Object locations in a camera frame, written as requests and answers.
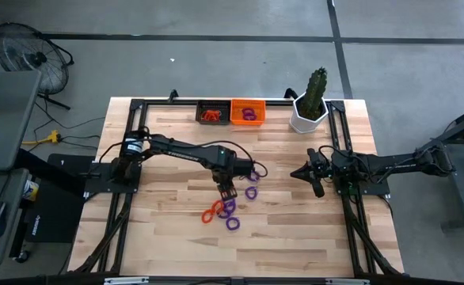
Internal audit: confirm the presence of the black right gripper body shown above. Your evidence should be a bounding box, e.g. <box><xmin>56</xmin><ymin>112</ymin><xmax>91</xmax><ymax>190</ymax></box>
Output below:
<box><xmin>307</xmin><ymin>148</ymin><xmax>334</xmax><ymax>199</ymax></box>

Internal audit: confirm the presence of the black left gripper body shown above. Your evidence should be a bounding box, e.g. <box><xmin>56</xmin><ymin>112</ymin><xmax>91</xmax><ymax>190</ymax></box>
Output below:
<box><xmin>211</xmin><ymin>167</ymin><xmax>242</xmax><ymax>192</ymax></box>

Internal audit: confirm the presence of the white plant pot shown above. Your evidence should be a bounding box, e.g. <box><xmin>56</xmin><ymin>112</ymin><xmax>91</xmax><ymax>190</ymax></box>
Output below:
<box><xmin>288</xmin><ymin>91</ymin><xmax>330</xmax><ymax>135</ymax></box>

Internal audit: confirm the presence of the orange plastic basket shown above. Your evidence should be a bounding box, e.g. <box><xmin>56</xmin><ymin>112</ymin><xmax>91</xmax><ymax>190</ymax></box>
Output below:
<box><xmin>230</xmin><ymin>98</ymin><xmax>267</xmax><ymax>127</ymax></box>

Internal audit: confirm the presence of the black plastic basket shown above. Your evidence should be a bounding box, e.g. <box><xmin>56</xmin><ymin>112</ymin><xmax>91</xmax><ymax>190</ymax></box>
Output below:
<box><xmin>195</xmin><ymin>99</ymin><xmax>232</xmax><ymax>126</ymax></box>

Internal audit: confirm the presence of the green cactus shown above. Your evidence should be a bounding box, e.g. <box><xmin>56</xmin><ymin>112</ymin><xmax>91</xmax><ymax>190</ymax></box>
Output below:
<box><xmin>298</xmin><ymin>66</ymin><xmax>329</xmax><ymax>121</ymax></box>

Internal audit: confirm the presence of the dark grey metal stand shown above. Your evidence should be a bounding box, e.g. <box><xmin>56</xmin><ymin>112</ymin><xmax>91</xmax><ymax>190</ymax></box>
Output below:
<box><xmin>429</xmin><ymin>101</ymin><xmax>464</xmax><ymax>231</ymax></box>

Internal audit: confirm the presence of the yellow power plug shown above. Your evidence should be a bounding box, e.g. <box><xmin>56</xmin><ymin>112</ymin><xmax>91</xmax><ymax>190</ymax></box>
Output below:
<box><xmin>21</xmin><ymin>130</ymin><xmax>62</xmax><ymax>146</ymax></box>

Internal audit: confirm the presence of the printed tin can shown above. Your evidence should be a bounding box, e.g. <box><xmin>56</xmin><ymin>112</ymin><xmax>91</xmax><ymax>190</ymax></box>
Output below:
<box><xmin>22</xmin><ymin>180</ymin><xmax>40</xmax><ymax>201</ymax></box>

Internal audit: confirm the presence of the dark grey desk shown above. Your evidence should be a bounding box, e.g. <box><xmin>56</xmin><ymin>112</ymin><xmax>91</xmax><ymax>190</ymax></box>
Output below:
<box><xmin>0</xmin><ymin>70</ymin><xmax>43</xmax><ymax>172</ymax></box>

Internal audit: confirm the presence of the black floor fan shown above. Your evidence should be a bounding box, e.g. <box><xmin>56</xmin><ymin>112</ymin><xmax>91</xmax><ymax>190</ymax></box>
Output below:
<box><xmin>0</xmin><ymin>22</ymin><xmax>75</xmax><ymax>111</ymax></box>

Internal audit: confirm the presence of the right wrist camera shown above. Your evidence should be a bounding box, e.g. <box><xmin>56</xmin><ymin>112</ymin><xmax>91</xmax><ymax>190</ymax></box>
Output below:
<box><xmin>314</xmin><ymin>156</ymin><xmax>332</xmax><ymax>175</ymax></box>

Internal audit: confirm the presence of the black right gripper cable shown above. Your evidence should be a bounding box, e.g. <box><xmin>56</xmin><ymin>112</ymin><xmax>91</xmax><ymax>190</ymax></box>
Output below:
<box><xmin>318</xmin><ymin>144</ymin><xmax>375</xmax><ymax>184</ymax></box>

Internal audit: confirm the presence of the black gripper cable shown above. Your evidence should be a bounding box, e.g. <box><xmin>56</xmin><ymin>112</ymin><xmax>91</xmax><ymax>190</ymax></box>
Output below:
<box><xmin>318</xmin><ymin>144</ymin><xmax>375</xmax><ymax>184</ymax></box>
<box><xmin>198</xmin><ymin>139</ymin><xmax>269</xmax><ymax>180</ymax></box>

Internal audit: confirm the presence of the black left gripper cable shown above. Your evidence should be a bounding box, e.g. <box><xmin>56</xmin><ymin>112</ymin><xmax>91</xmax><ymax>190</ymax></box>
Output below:
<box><xmin>198</xmin><ymin>139</ymin><xmax>269</xmax><ymax>180</ymax></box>

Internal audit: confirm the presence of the black aluminium rig frame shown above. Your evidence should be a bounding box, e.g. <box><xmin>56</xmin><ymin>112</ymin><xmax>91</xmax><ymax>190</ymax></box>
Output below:
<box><xmin>67</xmin><ymin>97</ymin><xmax>407</xmax><ymax>285</ymax></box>

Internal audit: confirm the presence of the silver aluminium bracket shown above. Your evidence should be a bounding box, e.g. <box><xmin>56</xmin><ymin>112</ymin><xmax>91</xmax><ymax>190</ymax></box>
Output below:
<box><xmin>104</xmin><ymin>276</ymin><xmax>150</xmax><ymax>285</ymax></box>
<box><xmin>325</xmin><ymin>278</ymin><xmax>370</xmax><ymax>285</ymax></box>

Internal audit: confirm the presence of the black floor cable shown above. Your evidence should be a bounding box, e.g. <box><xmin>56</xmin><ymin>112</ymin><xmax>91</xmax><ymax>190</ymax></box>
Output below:
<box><xmin>33</xmin><ymin>98</ymin><xmax>107</xmax><ymax>152</ymax></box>

